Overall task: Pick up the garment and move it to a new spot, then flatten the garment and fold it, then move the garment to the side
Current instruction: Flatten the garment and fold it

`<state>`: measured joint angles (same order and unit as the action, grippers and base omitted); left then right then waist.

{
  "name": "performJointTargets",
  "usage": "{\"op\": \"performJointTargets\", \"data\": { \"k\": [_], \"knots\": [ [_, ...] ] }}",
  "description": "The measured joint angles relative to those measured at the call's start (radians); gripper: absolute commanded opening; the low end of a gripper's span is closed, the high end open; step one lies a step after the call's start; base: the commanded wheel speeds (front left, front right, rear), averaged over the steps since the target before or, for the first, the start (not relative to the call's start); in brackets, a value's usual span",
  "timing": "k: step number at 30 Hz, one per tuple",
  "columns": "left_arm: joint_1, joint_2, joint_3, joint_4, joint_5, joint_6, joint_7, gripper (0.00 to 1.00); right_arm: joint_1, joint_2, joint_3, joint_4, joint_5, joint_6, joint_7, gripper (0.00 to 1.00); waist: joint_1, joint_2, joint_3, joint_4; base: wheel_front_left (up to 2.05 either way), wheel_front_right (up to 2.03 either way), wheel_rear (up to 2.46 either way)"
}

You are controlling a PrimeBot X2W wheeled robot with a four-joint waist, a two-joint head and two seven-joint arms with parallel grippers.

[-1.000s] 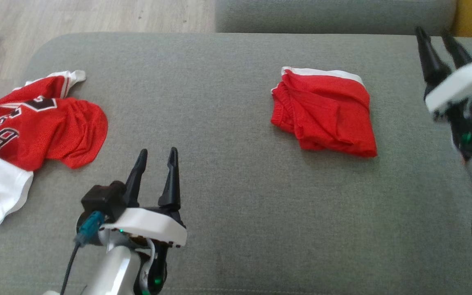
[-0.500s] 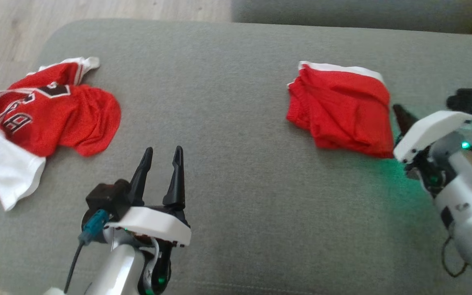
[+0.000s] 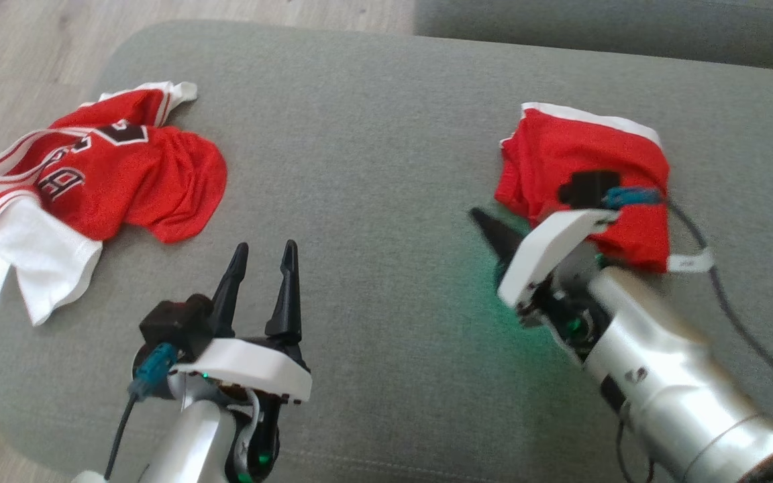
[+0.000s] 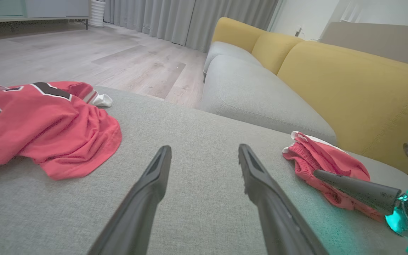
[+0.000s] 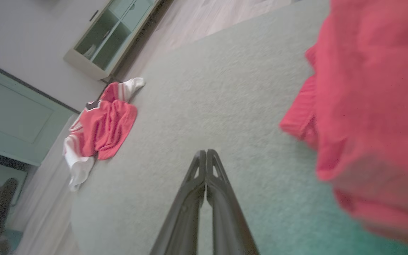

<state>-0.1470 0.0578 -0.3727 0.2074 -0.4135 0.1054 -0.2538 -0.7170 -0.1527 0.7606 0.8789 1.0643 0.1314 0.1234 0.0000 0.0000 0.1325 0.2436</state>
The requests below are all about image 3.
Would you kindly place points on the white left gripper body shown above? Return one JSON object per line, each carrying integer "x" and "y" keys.
{"x": 252, "y": 365}

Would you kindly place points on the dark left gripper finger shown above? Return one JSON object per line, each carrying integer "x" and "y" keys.
{"x": 287, "y": 302}
{"x": 229, "y": 302}

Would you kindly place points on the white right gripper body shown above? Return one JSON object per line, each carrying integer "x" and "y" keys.
{"x": 547, "y": 255}

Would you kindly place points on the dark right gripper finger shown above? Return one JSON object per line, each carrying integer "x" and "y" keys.
{"x": 500, "y": 235}

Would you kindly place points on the red shorts white trim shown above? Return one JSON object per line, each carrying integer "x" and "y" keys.
{"x": 581, "y": 147}

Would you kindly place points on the red basketball jersey white sleeves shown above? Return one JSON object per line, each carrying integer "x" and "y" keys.
{"x": 131, "y": 181}

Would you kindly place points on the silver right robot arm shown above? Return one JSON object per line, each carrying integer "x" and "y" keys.
{"x": 675, "y": 376}

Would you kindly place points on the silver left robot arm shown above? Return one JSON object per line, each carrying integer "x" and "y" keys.
{"x": 192, "y": 443}

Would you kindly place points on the large grey sofa seat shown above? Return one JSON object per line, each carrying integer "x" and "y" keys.
{"x": 386, "y": 168}

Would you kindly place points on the grey sofa cushion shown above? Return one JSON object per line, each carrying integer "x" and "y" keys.
{"x": 628, "y": 30}

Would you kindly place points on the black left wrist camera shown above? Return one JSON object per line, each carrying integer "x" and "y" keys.
{"x": 175, "y": 322}

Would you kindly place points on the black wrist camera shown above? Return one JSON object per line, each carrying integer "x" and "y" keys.
{"x": 175, "y": 322}
{"x": 588, "y": 188}

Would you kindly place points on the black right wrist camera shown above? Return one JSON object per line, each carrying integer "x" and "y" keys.
{"x": 588, "y": 188}

